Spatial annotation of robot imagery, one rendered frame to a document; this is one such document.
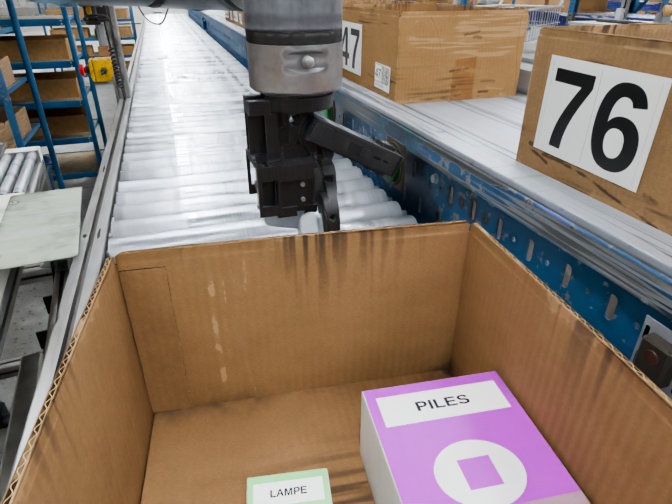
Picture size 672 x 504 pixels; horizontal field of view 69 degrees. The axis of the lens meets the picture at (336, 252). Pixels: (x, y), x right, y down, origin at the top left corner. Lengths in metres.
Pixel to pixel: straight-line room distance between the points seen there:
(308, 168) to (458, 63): 0.65
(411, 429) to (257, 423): 0.15
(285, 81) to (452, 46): 0.66
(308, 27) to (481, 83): 0.72
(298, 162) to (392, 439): 0.28
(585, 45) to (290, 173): 0.34
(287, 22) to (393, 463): 0.35
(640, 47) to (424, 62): 0.55
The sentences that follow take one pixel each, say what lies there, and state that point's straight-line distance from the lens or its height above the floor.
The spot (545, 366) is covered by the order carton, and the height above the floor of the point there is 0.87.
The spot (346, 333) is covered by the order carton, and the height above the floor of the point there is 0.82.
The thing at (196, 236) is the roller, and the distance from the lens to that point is 0.81.
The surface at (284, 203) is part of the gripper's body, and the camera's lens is 0.51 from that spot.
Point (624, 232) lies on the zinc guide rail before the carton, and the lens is 0.53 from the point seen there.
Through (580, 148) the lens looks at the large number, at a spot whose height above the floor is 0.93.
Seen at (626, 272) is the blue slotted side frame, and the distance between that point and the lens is 0.52.
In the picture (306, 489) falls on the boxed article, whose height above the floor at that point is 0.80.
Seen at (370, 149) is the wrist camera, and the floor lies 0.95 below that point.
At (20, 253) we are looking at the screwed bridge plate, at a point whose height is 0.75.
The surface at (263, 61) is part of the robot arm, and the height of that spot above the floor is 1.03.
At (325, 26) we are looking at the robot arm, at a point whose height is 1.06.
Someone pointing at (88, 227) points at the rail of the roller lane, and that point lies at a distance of 0.90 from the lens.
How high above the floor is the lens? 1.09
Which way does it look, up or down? 29 degrees down
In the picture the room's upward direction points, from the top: straight up
